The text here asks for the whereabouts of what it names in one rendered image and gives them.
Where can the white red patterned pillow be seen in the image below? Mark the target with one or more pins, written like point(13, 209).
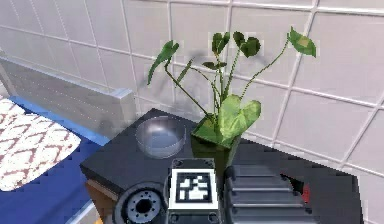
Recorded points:
point(30, 146)

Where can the green house plant in pot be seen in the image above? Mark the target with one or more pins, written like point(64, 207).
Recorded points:
point(230, 120)

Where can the small red object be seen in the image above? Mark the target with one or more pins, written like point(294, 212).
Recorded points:
point(305, 193)

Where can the black bedside table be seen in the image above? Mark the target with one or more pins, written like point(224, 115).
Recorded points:
point(126, 160)

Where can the blue bed with grey headboard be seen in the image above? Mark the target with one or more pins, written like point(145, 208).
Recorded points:
point(56, 186)

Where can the clear glass bowl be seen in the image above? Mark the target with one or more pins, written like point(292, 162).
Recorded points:
point(160, 137)

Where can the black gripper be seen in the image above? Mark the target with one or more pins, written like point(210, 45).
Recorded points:
point(141, 206)

